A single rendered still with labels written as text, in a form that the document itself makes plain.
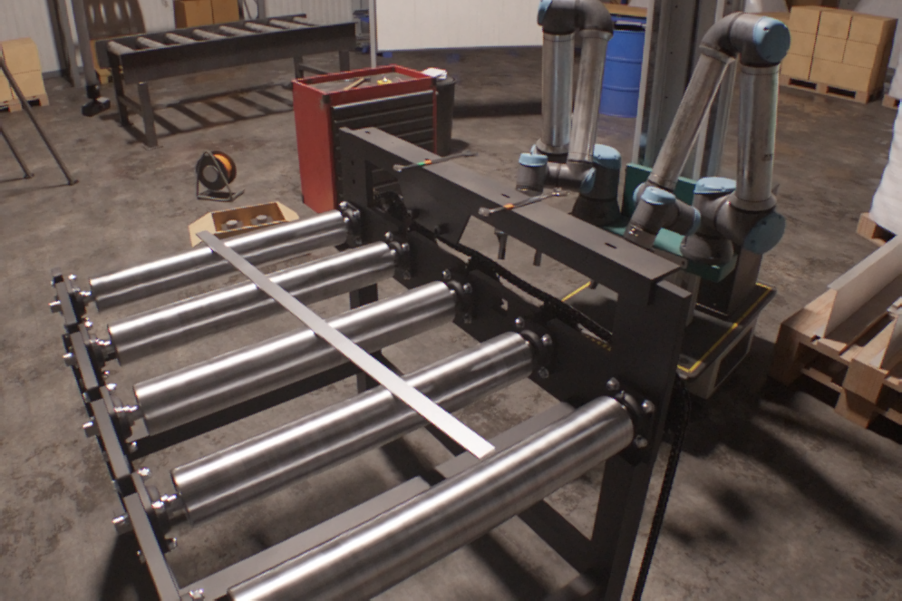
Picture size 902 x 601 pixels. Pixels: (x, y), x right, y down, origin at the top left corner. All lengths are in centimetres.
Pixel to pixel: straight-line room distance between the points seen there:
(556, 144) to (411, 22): 381
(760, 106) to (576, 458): 122
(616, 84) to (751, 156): 495
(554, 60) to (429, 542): 173
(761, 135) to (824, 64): 755
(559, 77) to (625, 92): 462
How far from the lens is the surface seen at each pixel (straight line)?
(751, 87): 205
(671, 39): 254
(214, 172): 489
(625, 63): 696
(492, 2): 629
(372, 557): 107
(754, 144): 211
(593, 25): 229
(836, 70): 958
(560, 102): 244
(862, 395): 299
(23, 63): 921
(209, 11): 1058
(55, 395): 323
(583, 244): 135
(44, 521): 265
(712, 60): 210
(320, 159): 389
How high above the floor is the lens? 175
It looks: 27 degrees down
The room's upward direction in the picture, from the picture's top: straight up
